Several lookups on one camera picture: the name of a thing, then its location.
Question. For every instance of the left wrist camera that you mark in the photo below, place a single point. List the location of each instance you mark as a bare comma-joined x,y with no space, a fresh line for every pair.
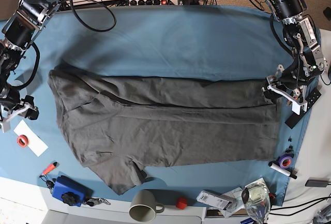
297,108

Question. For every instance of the red tape roll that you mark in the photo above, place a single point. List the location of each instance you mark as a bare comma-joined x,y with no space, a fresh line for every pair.
22,141

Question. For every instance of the black power strip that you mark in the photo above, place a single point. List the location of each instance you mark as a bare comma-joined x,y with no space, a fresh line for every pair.
151,2

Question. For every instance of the white barcode box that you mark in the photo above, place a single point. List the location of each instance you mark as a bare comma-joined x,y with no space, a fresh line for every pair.
220,202

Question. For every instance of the black computer mouse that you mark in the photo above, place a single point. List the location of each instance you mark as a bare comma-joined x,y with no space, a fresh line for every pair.
329,73

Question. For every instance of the purple tape roll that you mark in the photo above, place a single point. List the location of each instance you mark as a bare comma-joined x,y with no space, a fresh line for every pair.
285,161

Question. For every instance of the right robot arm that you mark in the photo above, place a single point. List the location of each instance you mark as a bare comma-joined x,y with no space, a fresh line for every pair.
20,32

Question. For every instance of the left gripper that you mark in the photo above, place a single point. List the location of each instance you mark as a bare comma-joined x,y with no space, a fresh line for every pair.
291,85

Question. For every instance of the red cube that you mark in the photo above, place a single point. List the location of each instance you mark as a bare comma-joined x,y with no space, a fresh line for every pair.
181,203

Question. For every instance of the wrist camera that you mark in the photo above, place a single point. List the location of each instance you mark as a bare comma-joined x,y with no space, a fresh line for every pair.
297,108
5,126

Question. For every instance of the black remote control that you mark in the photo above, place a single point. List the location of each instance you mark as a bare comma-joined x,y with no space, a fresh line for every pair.
312,98

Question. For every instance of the white black marker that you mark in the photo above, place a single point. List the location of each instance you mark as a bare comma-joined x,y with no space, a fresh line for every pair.
281,170

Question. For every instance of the orange marker pen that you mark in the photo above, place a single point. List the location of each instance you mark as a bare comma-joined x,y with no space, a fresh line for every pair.
48,169

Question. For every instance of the grey ceramic mug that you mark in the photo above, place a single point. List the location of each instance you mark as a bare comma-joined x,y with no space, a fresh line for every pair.
144,207

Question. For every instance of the white paper sheet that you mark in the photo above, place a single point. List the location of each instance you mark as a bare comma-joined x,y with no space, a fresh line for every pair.
36,145

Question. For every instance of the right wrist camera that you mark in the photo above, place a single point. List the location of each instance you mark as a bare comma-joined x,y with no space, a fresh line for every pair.
5,126

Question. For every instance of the blue clamp block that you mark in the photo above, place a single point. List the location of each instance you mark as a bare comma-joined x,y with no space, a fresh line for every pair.
69,191

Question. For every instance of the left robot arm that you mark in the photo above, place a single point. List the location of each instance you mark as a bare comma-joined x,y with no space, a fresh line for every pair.
296,34

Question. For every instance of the clear wine glass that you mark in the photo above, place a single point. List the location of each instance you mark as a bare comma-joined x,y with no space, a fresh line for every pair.
256,201

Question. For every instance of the grey T-shirt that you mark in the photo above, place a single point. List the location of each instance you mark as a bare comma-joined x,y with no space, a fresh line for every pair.
117,126

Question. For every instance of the metal carabiner keys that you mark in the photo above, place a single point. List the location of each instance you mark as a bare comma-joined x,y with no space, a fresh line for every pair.
95,201

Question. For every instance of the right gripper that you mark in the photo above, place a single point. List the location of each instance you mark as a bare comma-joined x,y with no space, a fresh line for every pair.
14,105

